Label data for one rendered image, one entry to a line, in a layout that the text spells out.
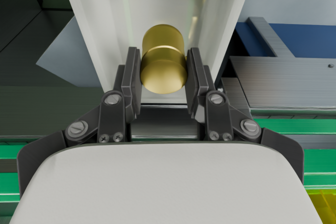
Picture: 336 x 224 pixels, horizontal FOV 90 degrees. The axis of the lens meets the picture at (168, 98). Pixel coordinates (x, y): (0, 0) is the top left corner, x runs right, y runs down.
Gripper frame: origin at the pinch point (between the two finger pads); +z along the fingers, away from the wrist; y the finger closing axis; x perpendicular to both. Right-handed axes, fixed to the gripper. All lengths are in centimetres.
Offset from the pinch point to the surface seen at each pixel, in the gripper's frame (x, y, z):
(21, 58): -41, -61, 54
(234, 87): -11.0, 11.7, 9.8
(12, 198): -29.5, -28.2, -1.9
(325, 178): -20.5, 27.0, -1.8
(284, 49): -11.5, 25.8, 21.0
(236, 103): -11.1, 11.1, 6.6
